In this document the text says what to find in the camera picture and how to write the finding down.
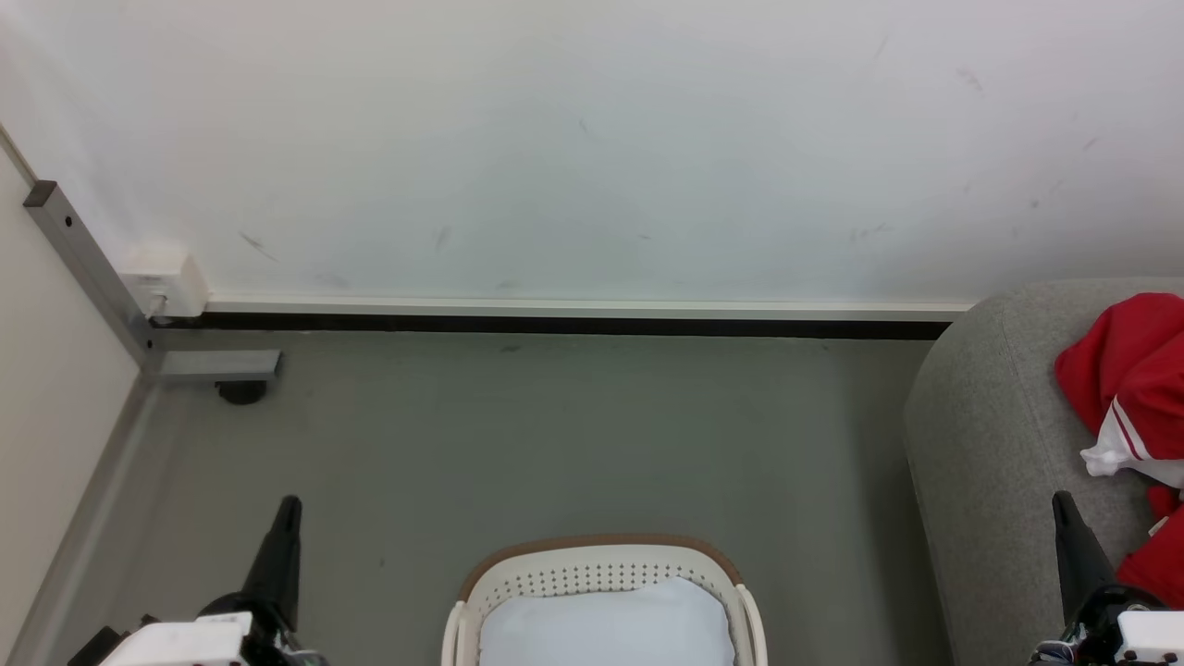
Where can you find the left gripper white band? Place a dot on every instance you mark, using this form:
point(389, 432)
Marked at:
point(185, 643)

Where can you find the grey fabric sofa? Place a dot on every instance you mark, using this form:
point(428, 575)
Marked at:
point(990, 444)

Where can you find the black caster foot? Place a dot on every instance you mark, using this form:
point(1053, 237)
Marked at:
point(242, 392)

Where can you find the red garment with white stripes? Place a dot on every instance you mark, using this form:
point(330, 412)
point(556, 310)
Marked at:
point(1133, 361)

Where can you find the white and black baseboard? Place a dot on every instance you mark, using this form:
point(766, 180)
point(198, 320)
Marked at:
point(555, 314)

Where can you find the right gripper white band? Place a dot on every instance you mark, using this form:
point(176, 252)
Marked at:
point(1133, 634)

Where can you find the grey metal frame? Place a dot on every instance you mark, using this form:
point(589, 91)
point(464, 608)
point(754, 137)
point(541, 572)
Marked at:
point(88, 264)

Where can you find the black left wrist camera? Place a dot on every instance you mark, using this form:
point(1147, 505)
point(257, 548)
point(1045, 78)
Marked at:
point(92, 647)

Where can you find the cream partition panel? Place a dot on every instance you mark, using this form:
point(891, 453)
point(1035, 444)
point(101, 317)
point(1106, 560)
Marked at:
point(46, 398)

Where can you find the white wall socket box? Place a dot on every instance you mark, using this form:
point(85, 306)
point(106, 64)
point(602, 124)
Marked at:
point(166, 282)

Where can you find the white laundry basket brown rim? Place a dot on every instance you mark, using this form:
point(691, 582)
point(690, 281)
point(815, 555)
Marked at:
point(601, 564)

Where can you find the pale blue cloth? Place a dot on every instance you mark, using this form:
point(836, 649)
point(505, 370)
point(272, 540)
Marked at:
point(606, 624)

